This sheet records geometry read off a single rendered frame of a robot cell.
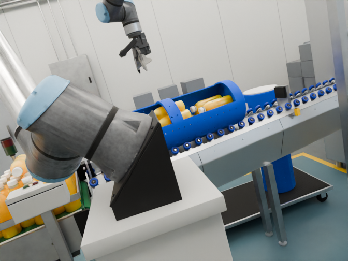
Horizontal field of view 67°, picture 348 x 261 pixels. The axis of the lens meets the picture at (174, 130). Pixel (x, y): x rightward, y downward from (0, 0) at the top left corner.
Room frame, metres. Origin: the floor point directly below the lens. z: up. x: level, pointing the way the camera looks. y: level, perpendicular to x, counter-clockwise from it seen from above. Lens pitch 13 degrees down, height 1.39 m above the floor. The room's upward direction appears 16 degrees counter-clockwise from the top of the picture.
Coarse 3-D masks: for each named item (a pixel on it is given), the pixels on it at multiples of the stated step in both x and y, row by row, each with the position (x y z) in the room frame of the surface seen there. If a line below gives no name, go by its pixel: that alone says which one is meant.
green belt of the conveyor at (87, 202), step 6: (84, 186) 1.39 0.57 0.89; (84, 192) 1.30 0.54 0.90; (84, 198) 1.21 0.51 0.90; (84, 204) 1.14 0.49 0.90; (90, 204) 1.16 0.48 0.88; (60, 216) 1.08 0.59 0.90; (24, 228) 1.06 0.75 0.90; (30, 228) 1.04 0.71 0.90; (18, 234) 1.02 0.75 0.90; (0, 240) 1.01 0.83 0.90
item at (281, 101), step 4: (276, 88) 1.77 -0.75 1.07; (280, 88) 1.73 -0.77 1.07; (284, 88) 1.71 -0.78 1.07; (288, 88) 1.71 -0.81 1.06; (276, 92) 1.77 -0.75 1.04; (280, 92) 1.74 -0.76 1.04; (284, 92) 1.71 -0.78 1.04; (288, 92) 1.71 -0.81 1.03; (276, 96) 1.78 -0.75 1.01; (280, 96) 1.74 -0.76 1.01; (284, 96) 1.71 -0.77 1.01; (288, 96) 1.71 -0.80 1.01; (280, 100) 1.77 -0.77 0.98; (284, 100) 1.73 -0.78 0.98; (288, 100) 1.71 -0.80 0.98; (280, 104) 1.78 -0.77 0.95; (284, 104) 1.74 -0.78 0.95
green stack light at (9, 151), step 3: (9, 147) 1.51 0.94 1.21; (12, 147) 1.52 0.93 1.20; (15, 147) 1.53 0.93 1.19; (6, 150) 1.50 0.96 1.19; (9, 150) 1.50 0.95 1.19; (12, 150) 1.51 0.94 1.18; (15, 150) 1.52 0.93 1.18; (6, 153) 1.50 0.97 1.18; (9, 153) 1.50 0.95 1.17; (12, 153) 1.51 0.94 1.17
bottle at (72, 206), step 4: (68, 180) 1.11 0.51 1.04; (68, 184) 1.10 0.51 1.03; (72, 184) 1.12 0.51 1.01; (68, 188) 1.10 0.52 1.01; (72, 188) 1.11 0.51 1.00; (72, 192) 1.11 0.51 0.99; (76, 192) 1.13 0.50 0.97; (76, 200) 1.11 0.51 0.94; (68, 204) 1.09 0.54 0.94; (72, 204) 1.09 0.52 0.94; (76, 204) 1.10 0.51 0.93; (80, 204) 1.12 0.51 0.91; (68, 208) 1.09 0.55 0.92; (72, 208) 1.09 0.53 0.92; (76, 208) 1.10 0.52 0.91
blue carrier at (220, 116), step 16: (224, 80) 1.60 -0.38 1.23; (192, 96) 1.64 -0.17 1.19; (208, 96) 1.71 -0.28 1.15; (240, 96) 1.49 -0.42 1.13; (144, 112) 1.54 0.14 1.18; (176, 112) 1.37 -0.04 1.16; (208, 112) 1.41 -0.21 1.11; (224, 112) 1.44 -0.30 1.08; (240, 112) 1.48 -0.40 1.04; (176, 128) 1.34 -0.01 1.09; (192, 128) 1.37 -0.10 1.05; (208, 128) 1.42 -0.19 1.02; (224, 128) 1.53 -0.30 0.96; (176, 144) 1.38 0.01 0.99
